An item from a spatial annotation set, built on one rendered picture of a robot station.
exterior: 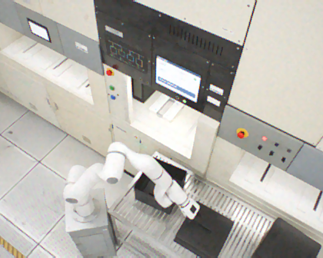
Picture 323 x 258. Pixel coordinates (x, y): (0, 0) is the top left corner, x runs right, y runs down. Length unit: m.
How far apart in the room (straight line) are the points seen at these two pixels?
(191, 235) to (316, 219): 0.83
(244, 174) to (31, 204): 1.98
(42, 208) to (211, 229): 1.72
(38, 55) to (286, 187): 2.40
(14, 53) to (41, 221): 1.57
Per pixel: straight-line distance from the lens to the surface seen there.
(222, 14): 1.49
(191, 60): 1.72
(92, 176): 1.79
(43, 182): 3.40
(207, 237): 2.14
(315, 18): 1.37
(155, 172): 1.68
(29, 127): 3.83
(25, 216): 3.29
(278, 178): 2.43
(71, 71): 3.03
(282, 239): 2.10
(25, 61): 3.25
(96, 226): 2.27
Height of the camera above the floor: 2.87
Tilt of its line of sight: 54 degrees down
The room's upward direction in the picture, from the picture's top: 4 degrees clockwise
